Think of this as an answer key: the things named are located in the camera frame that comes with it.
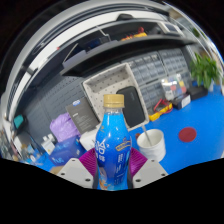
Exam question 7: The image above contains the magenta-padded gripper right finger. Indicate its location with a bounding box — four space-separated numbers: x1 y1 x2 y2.
126 147 169 190

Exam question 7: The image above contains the dark grey flat box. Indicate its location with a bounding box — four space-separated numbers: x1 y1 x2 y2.
65 96 100 136

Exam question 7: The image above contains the white box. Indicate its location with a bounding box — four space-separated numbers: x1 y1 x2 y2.
79 127 101 152

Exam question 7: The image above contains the clear plastic parts box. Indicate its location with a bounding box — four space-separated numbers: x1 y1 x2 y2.
161 73 187 101

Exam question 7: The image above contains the black overhead shelf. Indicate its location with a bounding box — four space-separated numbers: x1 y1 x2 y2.
59 17 200 78

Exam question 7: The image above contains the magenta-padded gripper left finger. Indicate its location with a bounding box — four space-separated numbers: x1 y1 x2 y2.
56 147 100 190

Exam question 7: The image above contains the yellow and red tool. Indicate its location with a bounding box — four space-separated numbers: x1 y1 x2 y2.
148 98 174 122

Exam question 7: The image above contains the black box with label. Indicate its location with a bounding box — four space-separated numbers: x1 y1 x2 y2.
171 93 192 111

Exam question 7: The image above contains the stirring stick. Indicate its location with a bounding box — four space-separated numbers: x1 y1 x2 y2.
141 125 154 148

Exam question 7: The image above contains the purple plastic bag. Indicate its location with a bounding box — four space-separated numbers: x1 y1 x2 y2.
49 112 81 143

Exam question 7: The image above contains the green potted plant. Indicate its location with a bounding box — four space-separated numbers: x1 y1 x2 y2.
189 52 222 93

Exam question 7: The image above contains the white pegboard tray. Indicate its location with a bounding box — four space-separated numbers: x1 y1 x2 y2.
82 62 150 132

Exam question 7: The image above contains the blue drink bottle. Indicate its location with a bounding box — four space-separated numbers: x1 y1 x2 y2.
94 93 133 192

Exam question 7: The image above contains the blue plastic bag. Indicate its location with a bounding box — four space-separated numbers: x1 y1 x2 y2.
48 135 88 167

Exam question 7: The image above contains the white cup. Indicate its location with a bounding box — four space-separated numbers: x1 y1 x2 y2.
136 128 167 163

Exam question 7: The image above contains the black zip case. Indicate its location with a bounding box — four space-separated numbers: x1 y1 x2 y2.
115 85 146 129

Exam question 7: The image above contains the flat round red coaster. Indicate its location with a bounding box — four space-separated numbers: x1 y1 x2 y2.
178 126 198 143

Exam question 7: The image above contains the grey drawer cabinet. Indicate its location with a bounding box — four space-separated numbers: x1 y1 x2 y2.
121 48 194 115

